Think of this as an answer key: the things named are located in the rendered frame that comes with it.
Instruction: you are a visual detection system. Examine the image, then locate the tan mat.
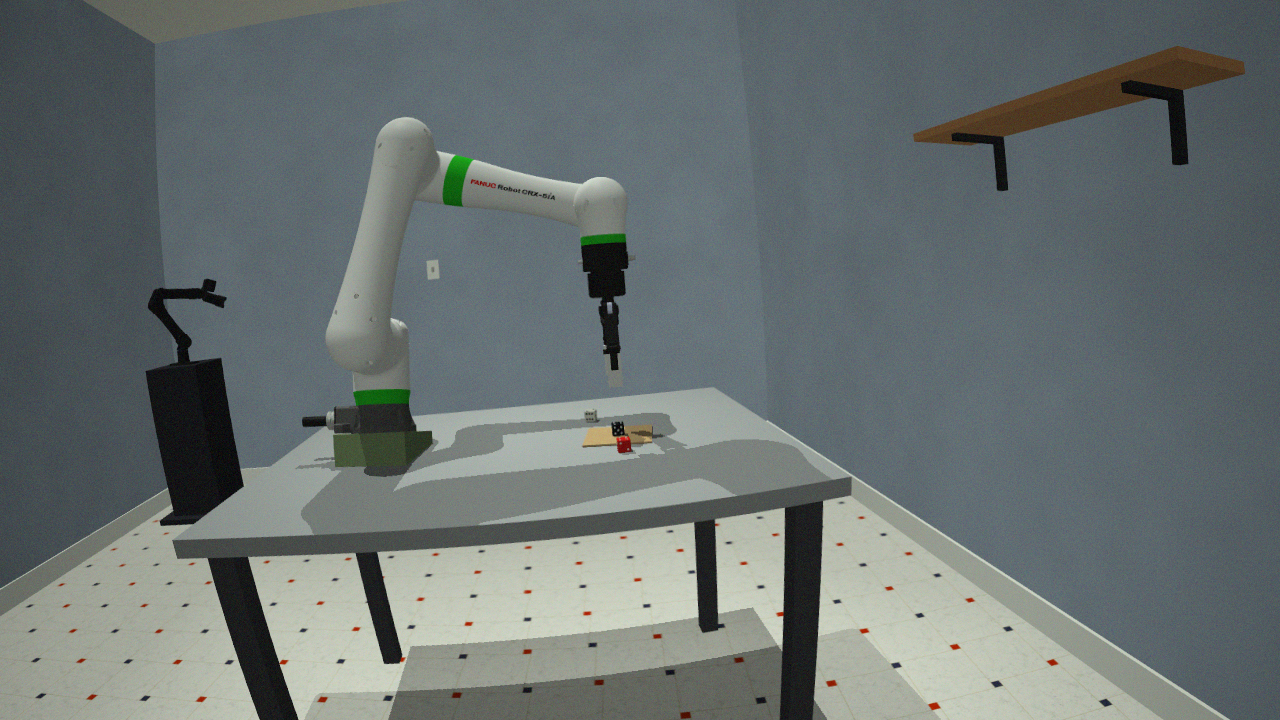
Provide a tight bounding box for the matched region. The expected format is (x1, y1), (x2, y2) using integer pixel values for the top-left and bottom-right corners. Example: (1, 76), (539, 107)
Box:
(582, 424), (652, 447)

